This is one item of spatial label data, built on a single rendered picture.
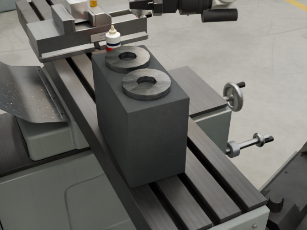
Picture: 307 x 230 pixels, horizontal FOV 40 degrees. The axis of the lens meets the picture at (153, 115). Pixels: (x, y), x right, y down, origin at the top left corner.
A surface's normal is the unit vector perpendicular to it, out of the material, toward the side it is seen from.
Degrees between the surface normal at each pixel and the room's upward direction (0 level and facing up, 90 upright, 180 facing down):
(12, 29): 0
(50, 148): 90
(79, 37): 90
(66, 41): 90
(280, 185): 0
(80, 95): 0
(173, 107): 90
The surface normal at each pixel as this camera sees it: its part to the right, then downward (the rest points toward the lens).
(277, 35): 0.00, -0.80
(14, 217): 0.44, 0.54
